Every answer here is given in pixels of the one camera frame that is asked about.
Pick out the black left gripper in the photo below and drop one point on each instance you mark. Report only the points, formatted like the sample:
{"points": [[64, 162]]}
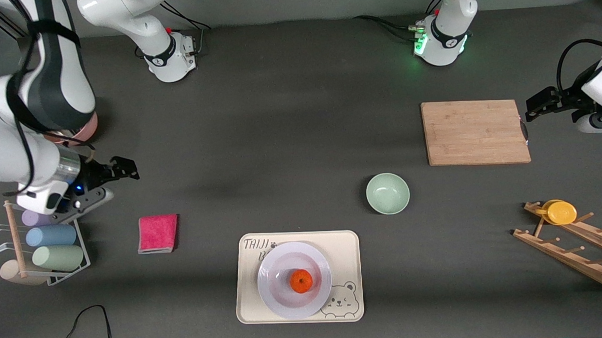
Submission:
{"points": [[567, 98]]}

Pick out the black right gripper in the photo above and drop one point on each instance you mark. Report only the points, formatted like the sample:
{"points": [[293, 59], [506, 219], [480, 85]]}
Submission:
{"points": [[94, 174]]}

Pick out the pale lavender plate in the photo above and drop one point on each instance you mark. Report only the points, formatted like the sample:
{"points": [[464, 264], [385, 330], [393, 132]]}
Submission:
{"points": [[280, 300]]}

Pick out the orange fruit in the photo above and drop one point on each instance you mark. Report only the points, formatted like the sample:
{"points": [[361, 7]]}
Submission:
{"points": [[301, 281]]}

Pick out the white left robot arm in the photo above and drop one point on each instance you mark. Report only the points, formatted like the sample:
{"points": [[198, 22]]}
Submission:
{"points": [[447, 44]]}

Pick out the pink bowl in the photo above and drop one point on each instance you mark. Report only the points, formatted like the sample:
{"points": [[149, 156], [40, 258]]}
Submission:
{"points": [[90, 130]]}

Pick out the wooden cutting board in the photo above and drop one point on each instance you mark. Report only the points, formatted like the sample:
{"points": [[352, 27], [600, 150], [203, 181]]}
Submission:
{"points": [[475, 133]]}

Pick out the pink folded cloth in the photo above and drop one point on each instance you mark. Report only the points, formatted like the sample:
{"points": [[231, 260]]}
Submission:
{"points": [[158, 234]]}

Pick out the blue cup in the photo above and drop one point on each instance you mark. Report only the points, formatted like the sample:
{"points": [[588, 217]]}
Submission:
{"points": [[52, 236]]}

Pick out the purple cup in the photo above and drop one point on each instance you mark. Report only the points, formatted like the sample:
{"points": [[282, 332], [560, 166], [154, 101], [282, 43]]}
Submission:
{"points": [[32, 218]]}

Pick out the green cup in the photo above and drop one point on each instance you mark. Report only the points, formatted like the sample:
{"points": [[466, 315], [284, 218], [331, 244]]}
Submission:
{"points": [[59, 258]]}

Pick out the yellow cup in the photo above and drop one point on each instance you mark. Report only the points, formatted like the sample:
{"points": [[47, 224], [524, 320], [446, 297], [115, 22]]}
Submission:
{"points": [[562, 213]]}

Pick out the wooden peg drying rack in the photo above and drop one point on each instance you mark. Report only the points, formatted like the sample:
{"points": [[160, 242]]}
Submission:
{"points": [[564, 252]]}

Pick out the beige cup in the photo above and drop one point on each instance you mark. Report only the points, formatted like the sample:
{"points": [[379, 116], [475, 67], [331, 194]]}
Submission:
{"points": [[12, 275]]}

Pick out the light green bowl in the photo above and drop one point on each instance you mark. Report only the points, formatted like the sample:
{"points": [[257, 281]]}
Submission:
{"points": [[387, 194]]}

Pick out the beige bear print tray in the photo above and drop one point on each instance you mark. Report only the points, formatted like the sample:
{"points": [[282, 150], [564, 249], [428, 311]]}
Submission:
{"points": [[346, 252]]}

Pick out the dark metal frame strut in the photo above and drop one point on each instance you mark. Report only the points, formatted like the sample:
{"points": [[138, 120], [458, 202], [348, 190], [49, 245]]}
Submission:
{"points": [[5, 21]]}

